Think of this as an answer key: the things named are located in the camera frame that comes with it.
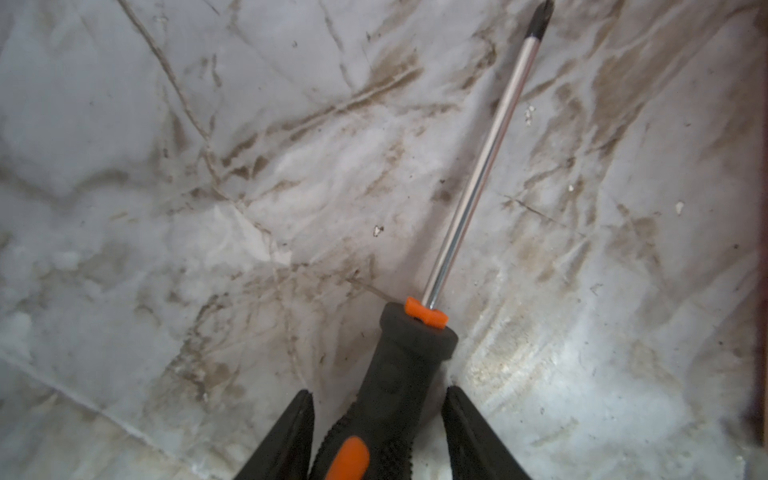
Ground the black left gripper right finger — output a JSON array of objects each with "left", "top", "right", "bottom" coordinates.
[{"left": 441, "top": 386, "right": 531, "bottom": 480}]

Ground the black orange handle screwdriver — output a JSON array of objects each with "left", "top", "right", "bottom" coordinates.
[{"left": 309, "top": 1, "right": 554, "bottom": 479}]

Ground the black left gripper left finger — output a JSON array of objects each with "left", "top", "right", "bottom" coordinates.
[{"left": 234, "top": 389, "right": 315, "bottom": 480}]

